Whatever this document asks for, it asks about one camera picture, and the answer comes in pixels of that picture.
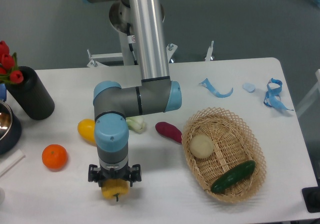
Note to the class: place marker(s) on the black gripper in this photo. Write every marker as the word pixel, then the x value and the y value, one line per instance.
pixel 99 175

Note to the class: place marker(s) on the yellow bell pepper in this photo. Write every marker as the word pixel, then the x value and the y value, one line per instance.
pixel 114 188

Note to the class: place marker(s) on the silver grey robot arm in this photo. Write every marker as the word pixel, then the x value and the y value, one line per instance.
pixel 114 104

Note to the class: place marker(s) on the yellow mango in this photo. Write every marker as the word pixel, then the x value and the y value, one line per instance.
pixel 86 129

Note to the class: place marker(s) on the green bok choy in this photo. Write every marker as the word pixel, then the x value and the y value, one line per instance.
pixel 136 124

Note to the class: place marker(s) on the orange tangerine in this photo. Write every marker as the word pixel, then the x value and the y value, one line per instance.
pixel 54 157

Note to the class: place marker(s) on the purple sweet potato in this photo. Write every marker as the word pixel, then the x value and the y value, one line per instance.
pixel 169 131

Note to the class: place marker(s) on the white flat stick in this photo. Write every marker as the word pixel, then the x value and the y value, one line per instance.
pixel 8 162

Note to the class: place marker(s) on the dark metal bowl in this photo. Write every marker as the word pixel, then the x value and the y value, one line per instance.
pixel 10 128

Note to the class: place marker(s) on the black cylindrical vase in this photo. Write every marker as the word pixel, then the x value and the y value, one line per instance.
pixel 32 95

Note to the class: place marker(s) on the woven wicker basket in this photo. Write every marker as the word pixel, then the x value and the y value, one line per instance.
pixel 234 143

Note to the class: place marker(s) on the dark green cucumber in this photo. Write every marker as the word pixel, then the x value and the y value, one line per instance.
pixel 233 176

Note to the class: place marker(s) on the curved blue tape strip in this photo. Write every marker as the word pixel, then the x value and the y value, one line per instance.
pixel 208 85

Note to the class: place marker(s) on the blue object at left edge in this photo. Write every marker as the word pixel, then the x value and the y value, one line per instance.
pixel 3 92

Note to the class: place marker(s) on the red tulip bouquet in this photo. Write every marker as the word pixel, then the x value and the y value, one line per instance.
pixel 10 72

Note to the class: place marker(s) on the tangled blue tape strip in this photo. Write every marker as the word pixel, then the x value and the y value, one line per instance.
pixel 272 97

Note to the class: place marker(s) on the black device at edge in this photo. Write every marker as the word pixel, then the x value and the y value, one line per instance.
pixel 311 198

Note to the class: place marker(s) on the white metal mounting frame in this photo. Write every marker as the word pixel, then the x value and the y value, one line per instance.
pixel 116 59

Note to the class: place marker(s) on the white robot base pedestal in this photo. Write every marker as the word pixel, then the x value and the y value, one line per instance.
pixel 123 43

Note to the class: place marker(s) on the white frame at right edge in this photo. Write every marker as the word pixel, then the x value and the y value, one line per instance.
pixel 310 97

